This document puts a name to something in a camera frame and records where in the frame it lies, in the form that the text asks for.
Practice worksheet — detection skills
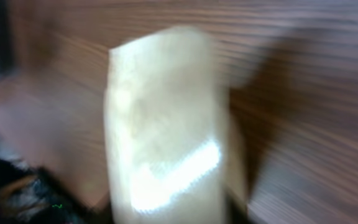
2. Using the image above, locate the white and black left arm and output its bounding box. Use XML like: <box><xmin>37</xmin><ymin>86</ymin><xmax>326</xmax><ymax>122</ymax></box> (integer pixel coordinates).
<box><xmin>0</xmin><ymin>159</ymin><xmax>112</xmax><ymax>224</ymax></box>

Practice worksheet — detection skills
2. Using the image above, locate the brown white snack bag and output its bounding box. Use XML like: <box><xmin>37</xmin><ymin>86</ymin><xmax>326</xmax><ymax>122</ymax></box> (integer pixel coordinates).
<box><xmin>104</xmin><ymin>26</ymin><xmax>248</xmax><ymax>224</ymax></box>

